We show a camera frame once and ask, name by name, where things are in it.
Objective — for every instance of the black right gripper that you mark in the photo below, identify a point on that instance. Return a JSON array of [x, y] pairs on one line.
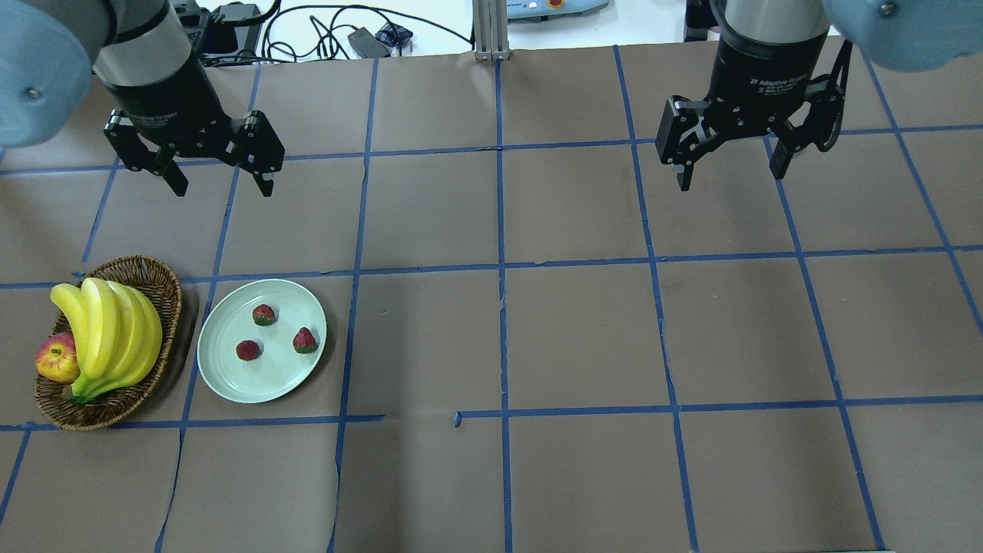
[[749, 86]]

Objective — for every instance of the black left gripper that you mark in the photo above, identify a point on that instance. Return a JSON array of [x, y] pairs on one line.
[[170, 104]]

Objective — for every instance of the red strawberry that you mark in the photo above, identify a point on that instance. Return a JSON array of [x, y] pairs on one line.
[[263, 315], [305, 341], [247, 350]]

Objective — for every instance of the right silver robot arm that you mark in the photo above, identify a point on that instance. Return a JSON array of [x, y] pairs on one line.
[[903, 36]]

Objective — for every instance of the light green plate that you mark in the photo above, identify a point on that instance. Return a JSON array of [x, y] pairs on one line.
[[279, 369]]

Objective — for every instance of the wicker fruit basket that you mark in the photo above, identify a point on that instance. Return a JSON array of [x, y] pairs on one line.
[[159, 283]]

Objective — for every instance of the black power adapter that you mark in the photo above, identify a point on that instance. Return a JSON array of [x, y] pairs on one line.
[[227, 33]]

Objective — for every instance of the yellow banana bunch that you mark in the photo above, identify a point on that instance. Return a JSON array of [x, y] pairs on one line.
[[118, 332]]

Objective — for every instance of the red apple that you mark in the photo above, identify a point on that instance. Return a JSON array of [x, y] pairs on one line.
[[57, 359]]

